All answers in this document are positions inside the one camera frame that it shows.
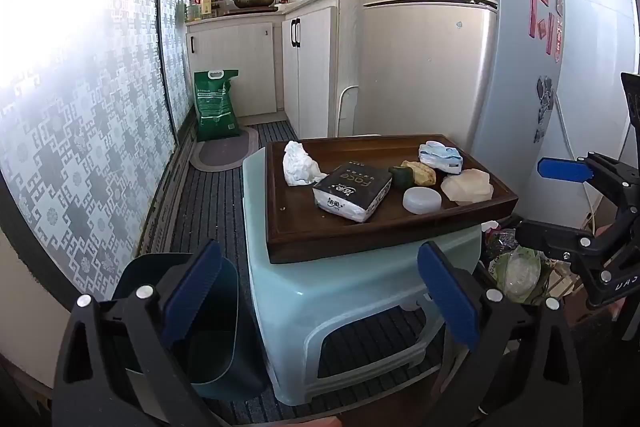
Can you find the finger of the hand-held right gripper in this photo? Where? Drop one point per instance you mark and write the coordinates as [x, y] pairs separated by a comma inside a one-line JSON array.
[[550, 238], [562, 169]]

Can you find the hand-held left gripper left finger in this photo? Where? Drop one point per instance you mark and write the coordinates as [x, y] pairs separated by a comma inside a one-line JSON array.
[[192, 292]]

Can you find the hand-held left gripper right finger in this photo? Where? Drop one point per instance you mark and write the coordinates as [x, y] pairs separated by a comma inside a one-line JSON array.
[[447, 292]]

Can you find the dark teal plastic bin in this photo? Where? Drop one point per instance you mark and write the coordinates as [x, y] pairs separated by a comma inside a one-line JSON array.
[[215, 347]]

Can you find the round translucent white lid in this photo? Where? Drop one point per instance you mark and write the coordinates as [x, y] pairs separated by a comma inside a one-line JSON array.
[[422, 201]]

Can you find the pale pink paper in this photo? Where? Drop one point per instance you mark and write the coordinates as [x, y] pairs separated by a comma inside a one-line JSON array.
[[467, 187]]

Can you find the blue white wrapper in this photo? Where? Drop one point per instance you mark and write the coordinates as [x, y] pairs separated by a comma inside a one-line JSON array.
[[440, 157]]

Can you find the small dark green lump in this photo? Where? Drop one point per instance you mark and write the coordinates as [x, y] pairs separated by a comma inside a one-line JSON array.
[[400, 178]]

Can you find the dark wooden tray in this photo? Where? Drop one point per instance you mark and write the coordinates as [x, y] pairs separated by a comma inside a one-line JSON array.
[[310, 227]]

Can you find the black tissue pack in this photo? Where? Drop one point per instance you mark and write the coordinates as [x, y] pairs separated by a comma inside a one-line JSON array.
[[350, 187]]

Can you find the white tissue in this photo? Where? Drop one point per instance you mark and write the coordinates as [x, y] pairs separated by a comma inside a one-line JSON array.
[[300, 164]]

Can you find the clear plastic bag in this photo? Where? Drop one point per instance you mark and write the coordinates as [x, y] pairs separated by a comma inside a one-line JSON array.
[[520, 272]]

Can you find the grey striped floor mat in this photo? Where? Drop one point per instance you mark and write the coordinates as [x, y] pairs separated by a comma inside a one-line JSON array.
[[210, 207]]

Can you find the light blue plastic stool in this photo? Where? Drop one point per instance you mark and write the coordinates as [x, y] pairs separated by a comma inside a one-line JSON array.
[[300, 277]]

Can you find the grey oval floor mat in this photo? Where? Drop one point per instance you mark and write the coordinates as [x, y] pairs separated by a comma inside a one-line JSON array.
[[220, 152]]

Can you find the cream two door fridge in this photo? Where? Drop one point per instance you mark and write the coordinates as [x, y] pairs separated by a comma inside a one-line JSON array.
[[425, 67]]

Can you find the green rice bag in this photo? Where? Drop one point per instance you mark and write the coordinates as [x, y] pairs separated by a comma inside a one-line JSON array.
[[215, 107]]

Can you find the patterned frosted glass door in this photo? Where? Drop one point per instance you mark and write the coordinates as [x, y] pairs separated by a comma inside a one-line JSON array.
[[75, 107]]

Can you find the single door kitchen cabinet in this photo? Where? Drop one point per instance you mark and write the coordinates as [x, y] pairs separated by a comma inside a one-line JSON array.
[[230, 67]]

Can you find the double door kitchen cabinet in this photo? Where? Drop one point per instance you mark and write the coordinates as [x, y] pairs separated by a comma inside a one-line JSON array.
[[310, 67]]

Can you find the large clear oil bottle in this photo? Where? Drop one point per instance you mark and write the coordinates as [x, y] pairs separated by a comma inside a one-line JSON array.
[[193, 4]]

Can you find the yellow oil bottle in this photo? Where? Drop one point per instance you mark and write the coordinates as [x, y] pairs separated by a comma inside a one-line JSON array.
[[206, 4]]

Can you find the metal frying pan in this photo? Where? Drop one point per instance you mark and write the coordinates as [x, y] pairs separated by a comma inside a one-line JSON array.
[[255, 0]]

